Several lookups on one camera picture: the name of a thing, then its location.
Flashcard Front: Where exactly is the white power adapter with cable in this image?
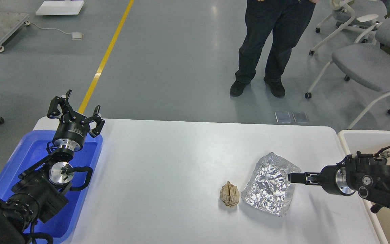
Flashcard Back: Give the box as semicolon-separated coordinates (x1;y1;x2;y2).
25;21;85;40

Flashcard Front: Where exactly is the right floor metal plate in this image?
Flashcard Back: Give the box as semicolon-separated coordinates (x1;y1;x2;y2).
292;111;309;123

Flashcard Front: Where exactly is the left floor metal plate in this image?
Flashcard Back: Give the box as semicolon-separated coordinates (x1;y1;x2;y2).
275;111;291;123

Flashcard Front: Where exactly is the blue plastic bin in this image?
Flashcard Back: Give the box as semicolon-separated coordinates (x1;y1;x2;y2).
0;130;103;244

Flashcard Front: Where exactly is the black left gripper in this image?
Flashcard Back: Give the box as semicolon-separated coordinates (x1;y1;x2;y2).
47;90;105;151

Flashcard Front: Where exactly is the silver foil bag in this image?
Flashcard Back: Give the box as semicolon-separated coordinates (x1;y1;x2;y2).
240;152;302;217

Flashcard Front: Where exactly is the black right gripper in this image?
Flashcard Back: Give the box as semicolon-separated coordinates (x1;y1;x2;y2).
288;165;355;196

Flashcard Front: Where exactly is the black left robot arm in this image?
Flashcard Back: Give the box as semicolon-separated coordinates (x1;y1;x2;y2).
0;90;105;244

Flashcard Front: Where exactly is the metal cart platform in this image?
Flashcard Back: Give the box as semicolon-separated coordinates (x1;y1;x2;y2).
0;12;30;53

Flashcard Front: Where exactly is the grey chair white frame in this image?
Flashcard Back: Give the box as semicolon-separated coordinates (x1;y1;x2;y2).
305;18;390;129

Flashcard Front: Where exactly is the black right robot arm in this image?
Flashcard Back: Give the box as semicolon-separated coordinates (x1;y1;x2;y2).
288;145;390;214

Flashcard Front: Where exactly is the floor metal plate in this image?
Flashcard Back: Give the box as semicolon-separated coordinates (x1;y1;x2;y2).
292;111;309;123
275;111;291;123

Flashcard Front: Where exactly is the crumpled brown paper ball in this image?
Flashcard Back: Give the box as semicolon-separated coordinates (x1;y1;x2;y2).
220;181;240;207

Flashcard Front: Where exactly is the beige plastic bin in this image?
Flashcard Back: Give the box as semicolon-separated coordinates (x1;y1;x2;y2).
338;130;390;244

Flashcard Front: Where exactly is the white flat board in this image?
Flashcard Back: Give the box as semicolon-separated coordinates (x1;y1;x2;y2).
35;0;85;16

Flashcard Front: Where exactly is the person in dark clothes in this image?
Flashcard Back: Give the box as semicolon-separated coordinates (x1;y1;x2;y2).
230;0;317;98

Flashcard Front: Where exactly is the white office chair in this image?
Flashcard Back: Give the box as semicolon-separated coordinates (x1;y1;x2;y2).
309;0;387;56

